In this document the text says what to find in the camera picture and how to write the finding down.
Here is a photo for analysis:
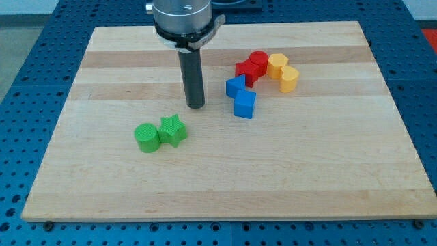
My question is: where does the wooden board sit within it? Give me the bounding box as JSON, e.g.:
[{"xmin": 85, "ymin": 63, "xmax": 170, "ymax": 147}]
[{"xmin": 21, "ymin": 21, "xmax": 436, "ymax": 222}]

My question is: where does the red cylinder block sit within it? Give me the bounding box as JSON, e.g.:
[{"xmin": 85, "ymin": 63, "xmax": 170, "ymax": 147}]
[{"xmin": 249, "ymin": 51, "xmax": 269, "ymax": 77}]

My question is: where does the yellow hexagon block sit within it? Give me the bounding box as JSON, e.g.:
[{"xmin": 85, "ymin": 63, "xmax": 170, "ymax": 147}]
[{"xmin": 266, "ymin": 53, "xmax": 289, "ymax": 79}]

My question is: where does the red star block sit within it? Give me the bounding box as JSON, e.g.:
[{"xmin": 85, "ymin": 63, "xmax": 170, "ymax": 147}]
[{"xmin": 235, "ymin": 59, "xmax": 260, "ymax": 88}]

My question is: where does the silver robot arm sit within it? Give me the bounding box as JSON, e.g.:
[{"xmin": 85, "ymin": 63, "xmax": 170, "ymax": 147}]
[{"xmin": 145, "ymin": 0, "xmax": 225, "ymax": 53}]

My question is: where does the blue cube block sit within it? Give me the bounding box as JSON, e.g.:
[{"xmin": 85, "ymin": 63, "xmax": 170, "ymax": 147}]
[{"xmin": 234, "ymin": 90, "xmax": 257, "ymax": 119}]

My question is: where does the green star block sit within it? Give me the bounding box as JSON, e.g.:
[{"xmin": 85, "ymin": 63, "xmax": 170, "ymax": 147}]
[{"xmin": 158, "ymin": 114, "xmax": 188, "ymax": 148}]

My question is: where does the black cylindrical pointer rod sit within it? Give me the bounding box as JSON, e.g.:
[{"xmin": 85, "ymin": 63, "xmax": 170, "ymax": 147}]
[{"xmin": 178, "ymin": 49, "xmax": 205, "ymax": 109}]

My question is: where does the green cylinder block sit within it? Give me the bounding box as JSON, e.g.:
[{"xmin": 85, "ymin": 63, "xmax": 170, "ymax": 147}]
[{"xmin": 134, "ymin": 123, "xmax": 161, "ymax": 153}]

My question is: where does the yellow heart block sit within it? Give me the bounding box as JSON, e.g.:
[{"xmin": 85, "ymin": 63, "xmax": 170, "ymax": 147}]
[{"xmin": 279, "ymin": 66, "xmax": 300, "ymax": 93}]

